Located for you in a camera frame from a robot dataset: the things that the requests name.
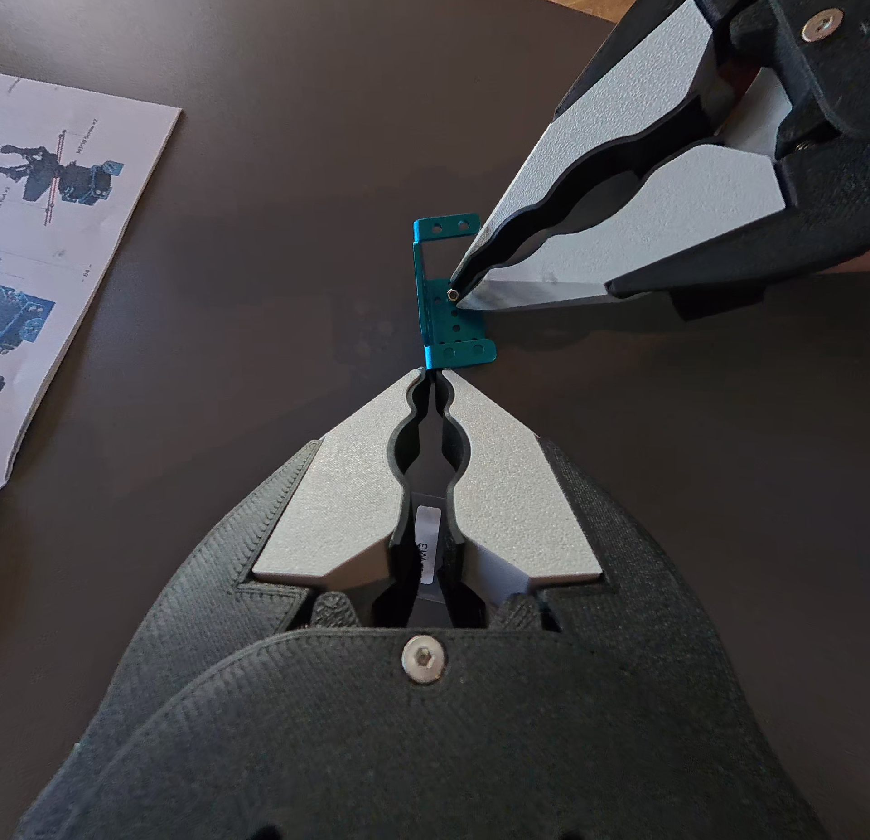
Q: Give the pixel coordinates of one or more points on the blue metal bracket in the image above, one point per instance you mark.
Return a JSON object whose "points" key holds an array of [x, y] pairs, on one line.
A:
{"points": [[435, 350]]}

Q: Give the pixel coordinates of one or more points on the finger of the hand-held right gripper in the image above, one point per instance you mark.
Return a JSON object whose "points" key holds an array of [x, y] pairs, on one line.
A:
{"points": [[632, 105], [693, 201]]}

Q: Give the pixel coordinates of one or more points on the small clear bag of hardware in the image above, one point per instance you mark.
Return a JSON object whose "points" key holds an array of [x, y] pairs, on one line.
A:
{"points": [[428, 534]]}

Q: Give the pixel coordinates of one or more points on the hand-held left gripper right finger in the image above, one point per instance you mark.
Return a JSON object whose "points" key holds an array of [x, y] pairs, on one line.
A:
{"points": [[516, 507]]}

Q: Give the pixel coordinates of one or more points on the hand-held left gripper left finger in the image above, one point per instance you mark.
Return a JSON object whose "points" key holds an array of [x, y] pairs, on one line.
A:
{"points": [[326, 500]]}

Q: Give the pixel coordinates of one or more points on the illustrated instruction booklet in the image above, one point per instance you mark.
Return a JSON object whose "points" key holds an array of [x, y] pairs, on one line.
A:
{"points": [[68, 241]]}

